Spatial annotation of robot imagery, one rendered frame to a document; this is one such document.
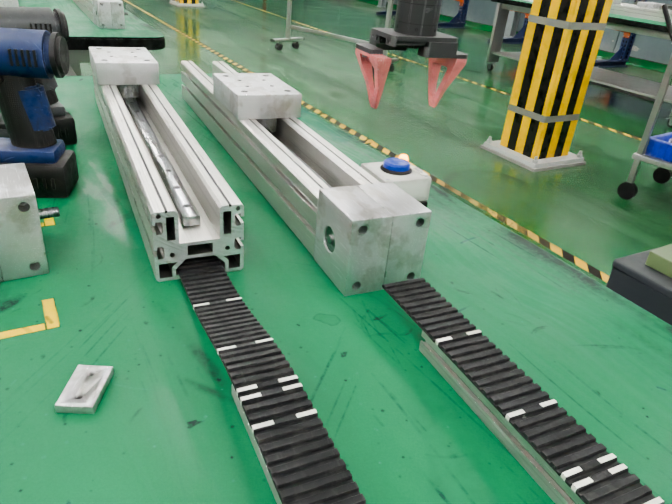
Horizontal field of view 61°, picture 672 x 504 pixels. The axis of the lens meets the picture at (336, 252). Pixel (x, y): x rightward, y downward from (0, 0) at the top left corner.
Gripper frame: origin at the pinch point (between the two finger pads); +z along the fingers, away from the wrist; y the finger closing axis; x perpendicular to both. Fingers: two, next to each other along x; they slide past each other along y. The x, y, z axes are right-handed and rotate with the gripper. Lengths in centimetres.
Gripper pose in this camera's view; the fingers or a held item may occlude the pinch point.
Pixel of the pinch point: (404, 101)
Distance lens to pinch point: 83.2
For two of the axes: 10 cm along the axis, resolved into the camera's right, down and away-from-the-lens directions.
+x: 4.2, 4.7, -7.8
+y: -9.0, 1.2, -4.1
